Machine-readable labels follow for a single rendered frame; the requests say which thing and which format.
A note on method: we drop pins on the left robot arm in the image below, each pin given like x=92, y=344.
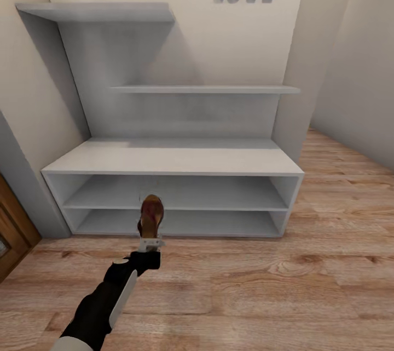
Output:
x=97, y=313

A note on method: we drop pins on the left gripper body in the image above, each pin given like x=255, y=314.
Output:
x=151, y=260

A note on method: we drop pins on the sandal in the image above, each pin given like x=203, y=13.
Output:
x=152, y=215

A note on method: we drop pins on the door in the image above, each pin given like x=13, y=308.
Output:
x=18, y=235

